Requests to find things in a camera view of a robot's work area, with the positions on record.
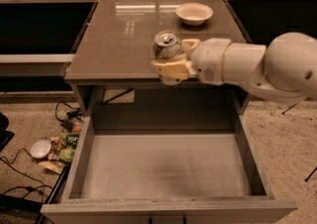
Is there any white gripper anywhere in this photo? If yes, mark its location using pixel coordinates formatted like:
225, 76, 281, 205
152, 38, 232, 85

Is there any green white 7up can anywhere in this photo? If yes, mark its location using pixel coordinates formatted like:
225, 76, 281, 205
153, 30, 181, 60

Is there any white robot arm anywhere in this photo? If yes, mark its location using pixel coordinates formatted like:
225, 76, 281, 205
152, 31, 317, 105

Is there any grey cabinet with glossy top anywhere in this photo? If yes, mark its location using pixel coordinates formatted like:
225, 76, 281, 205
64, 0, 252, 111

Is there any open grey top drawer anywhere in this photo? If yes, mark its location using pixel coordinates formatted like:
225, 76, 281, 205
42, 118, 296, 224

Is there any white bowl on cabinet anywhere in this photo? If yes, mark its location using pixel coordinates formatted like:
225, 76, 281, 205
175, 3, 214, 26

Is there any black tripod leg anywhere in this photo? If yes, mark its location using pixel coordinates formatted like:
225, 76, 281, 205
281, 103, 299, 115

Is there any black power adapter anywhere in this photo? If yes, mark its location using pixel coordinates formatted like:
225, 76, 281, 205
60, 120, 73, 131

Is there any green snack bag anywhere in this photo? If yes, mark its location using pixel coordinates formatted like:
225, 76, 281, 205
58, 133, 79, 163

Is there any brown snack packet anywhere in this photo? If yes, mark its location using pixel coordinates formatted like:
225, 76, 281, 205
40, 161, 64, 174

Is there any white bowl on floor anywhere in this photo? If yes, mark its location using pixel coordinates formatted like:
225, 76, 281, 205
30, 140, 52, 160

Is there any black cable on floor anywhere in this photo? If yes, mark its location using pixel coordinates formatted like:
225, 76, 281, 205
0, 148, 53, 199

